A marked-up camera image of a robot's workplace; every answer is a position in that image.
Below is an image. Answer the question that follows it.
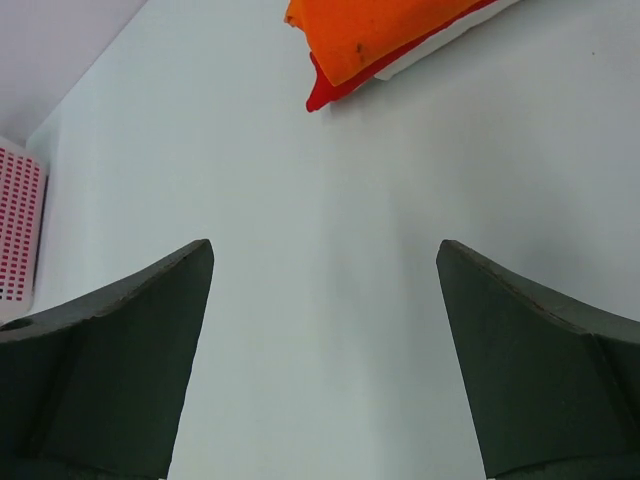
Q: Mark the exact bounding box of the white folded t shirt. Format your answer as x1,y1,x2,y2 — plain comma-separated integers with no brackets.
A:
374,0,518,81

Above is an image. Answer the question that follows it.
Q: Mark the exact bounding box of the white plastic basket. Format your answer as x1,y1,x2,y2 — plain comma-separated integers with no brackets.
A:
0,138,48,324

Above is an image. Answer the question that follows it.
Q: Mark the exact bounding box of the orange folded t shirt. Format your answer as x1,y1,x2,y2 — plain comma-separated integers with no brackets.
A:
285,0,487,86

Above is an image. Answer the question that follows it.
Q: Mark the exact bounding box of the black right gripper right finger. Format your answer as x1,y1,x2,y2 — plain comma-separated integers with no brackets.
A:
436,240,639,479

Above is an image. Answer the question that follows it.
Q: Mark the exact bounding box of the red folded t shirt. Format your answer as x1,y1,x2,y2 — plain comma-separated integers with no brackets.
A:
305,0,501,115

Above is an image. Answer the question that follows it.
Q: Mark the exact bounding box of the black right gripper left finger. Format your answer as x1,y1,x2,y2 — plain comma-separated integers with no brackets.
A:
1,239,214,479

